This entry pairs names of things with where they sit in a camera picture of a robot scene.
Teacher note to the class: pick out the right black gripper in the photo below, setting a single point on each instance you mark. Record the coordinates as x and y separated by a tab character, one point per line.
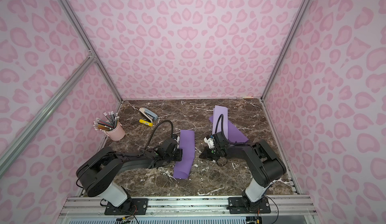
206	153

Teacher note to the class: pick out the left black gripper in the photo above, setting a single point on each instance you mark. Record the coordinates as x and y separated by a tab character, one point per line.
179	154

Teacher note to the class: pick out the dark purple paper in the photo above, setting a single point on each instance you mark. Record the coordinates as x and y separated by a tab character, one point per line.
235	135
187	144

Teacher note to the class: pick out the light lilac paper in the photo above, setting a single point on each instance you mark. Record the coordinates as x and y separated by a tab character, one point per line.
220	120

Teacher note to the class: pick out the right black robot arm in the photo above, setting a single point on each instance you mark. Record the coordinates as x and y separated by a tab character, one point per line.
265	166

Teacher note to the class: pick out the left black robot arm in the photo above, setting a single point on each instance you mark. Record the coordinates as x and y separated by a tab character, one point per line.
97	175

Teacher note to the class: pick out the grey beige stapler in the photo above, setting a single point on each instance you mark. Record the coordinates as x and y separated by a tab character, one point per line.
151	116

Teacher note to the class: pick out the yellow glue stick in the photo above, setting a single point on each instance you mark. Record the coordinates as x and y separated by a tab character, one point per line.
146	122

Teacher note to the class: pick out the pink pencil cup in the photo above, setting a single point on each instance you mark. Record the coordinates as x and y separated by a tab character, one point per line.
117	133

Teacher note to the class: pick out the bundle of pencils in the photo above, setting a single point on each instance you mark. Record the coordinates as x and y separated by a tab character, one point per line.
110	123

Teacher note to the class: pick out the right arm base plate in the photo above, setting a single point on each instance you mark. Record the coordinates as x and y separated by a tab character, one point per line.
242	205

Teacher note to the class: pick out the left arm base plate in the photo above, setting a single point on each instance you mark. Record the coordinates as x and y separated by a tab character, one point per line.
132	206

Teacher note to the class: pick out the aluminium front rail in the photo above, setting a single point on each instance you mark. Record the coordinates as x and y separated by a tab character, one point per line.
277	209

